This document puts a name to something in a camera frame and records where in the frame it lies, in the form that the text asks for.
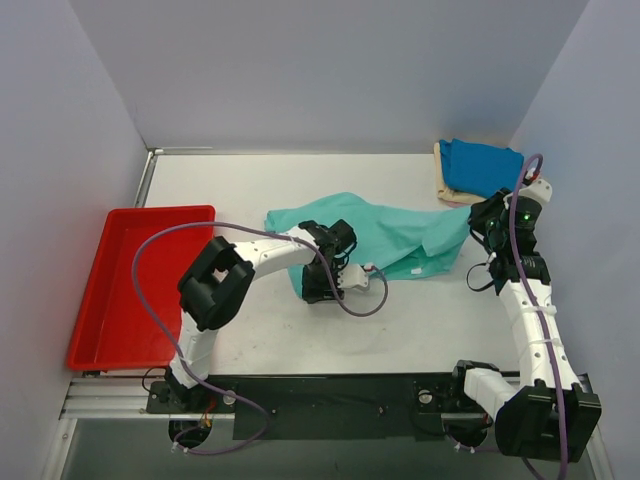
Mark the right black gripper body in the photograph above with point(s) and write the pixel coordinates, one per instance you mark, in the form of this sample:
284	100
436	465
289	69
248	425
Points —
482	218

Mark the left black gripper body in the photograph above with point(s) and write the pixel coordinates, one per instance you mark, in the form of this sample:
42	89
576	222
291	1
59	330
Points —
317	284

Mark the teal t shirt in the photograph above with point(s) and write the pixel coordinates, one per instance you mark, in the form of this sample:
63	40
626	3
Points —
404	244

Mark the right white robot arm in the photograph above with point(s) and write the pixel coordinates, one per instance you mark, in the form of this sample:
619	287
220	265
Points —
550	415

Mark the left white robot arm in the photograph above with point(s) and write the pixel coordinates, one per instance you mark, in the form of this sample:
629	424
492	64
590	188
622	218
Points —
217	282

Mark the folded pink t shirt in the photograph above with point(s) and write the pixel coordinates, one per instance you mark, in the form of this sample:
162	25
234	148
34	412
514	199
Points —
456	204

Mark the folded beige t shirt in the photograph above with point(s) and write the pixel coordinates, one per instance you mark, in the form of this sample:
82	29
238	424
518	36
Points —
443	191

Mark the folded blue t shirt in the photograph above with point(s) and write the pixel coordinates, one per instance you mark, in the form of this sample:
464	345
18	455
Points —
478	169

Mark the red plastic bin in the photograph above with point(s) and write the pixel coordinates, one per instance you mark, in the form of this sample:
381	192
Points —
113	331

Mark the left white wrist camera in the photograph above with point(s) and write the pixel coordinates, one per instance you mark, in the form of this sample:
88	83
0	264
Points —
355	276

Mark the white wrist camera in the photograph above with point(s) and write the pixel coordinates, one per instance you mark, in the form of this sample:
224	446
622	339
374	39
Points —
539	190
355	276

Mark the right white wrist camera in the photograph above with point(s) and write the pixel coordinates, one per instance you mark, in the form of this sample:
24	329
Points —
539	190

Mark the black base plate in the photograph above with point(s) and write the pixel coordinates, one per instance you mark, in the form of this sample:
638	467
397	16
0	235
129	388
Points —
424	406

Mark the aluminium frame rail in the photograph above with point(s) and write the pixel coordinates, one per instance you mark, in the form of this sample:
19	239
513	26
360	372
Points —
104	398

